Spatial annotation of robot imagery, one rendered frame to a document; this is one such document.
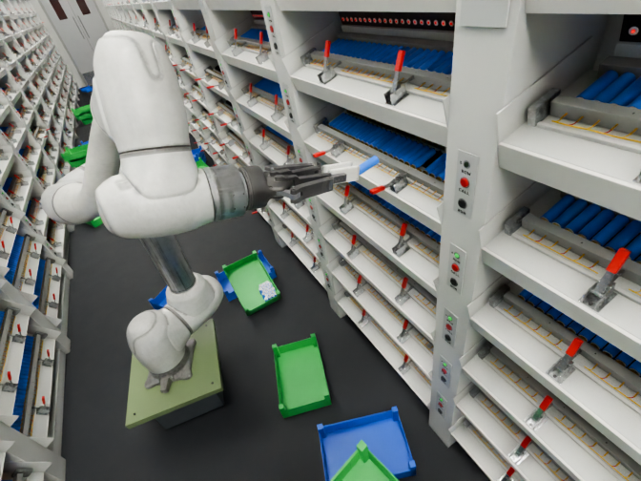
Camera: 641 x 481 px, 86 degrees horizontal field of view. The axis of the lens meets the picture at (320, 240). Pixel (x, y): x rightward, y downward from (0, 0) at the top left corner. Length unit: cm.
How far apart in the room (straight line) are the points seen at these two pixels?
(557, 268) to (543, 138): 21
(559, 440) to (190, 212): 85
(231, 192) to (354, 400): 114
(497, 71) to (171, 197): 48
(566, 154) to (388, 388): 120
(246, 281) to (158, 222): 146
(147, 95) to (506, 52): 47
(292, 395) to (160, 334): 59
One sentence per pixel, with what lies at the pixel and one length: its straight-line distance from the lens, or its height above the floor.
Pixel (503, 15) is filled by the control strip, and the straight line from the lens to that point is 54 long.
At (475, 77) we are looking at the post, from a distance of 58.
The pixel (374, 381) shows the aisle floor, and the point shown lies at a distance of 157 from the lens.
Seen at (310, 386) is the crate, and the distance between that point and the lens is 159.
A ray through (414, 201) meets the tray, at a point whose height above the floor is 94.
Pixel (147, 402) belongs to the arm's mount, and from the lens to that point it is 156.
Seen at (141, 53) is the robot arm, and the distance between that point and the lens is 58.
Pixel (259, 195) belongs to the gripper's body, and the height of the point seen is 109.
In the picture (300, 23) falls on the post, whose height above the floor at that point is 125.
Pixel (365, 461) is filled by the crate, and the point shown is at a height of 41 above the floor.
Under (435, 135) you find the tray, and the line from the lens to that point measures 67.
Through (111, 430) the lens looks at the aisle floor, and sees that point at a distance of 189.
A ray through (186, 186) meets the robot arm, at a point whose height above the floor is 116.
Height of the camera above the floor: 138
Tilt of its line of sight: 39 degrees down
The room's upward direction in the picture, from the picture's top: 12 degrees counter-clockwise
